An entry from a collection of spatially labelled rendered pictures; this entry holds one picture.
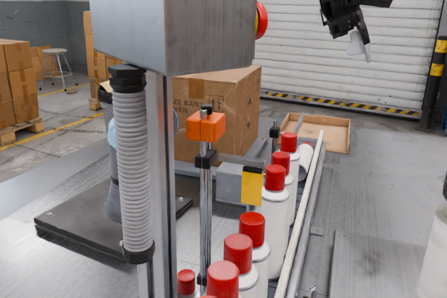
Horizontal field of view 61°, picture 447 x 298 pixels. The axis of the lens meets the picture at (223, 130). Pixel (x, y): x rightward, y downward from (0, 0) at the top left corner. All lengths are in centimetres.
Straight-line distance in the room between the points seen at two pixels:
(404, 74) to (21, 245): 444
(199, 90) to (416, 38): 391
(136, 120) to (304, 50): 469
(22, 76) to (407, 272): 374
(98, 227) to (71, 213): 10
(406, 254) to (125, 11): 69
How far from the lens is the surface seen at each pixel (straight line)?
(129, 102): 36
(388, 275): 79
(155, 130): 49
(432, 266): 65
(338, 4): 100
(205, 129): 50
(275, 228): 66
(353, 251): 82
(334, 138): 154
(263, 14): 39
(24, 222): 105
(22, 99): 414
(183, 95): 114
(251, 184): 55
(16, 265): 91
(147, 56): 33
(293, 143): 78
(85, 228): 92
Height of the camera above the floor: 135
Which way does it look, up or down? 20 degrees down
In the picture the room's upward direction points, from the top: 1 degrees clockwise
